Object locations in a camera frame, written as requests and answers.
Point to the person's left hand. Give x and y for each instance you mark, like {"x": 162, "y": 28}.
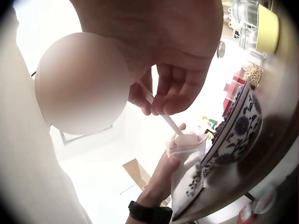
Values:
{"x": 161, "y": 182}

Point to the person's right hand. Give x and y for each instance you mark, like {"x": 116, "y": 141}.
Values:
{"x": 163, "y": 30}

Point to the person's right fingers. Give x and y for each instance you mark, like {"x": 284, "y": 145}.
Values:
{"x": 184, "y": 88}

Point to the person's left fingers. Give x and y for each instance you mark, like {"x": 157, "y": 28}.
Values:
{"x": 171, "y": 161}

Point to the white mesh pouch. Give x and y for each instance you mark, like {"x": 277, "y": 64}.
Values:
{"x": 186, "y": 168}

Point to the white plastic spoon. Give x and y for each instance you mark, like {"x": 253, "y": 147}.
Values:
{"x": 172, "y": 124}

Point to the handful of dark beans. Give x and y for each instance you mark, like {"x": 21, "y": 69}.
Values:
{"x": 195, "y": 182}

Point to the cardboard box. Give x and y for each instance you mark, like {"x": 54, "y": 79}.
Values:
{"x": 137, "y": 172}

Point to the green packets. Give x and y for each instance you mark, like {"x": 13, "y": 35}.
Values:
{"x": 209, "y": 126}

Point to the red box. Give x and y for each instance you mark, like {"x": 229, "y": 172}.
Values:
{"x": 232, "y": 91}

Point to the heap of dark beans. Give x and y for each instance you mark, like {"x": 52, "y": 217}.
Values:
{"x": 222, "y": 126}

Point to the round metal lid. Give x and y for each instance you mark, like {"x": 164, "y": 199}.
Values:
{"x": 221, "y": 49}

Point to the black wrist band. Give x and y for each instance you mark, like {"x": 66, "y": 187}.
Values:
{"x": 149, "y": 211}

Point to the jar of pale soybeans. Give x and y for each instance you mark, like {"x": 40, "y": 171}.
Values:
{"x": 253, "y": 74}

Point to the blue and white porcelain bowl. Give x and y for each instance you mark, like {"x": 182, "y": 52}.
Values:
{"x": 243, "y": 130}

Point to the small glass jar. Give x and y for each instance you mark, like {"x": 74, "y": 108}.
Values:
{"x": 247, "y": 37}

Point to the large glass jar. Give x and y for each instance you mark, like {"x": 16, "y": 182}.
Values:
{"x": 245, "y": 11}

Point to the clear drinking glass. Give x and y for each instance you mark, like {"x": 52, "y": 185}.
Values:
{"x": 265, "y": 198}

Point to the yellow pot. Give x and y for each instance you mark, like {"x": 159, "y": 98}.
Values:
{"x": 267, "y": 30}

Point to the person's body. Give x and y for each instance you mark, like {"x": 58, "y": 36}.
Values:
{"x": 23, "y": 140}

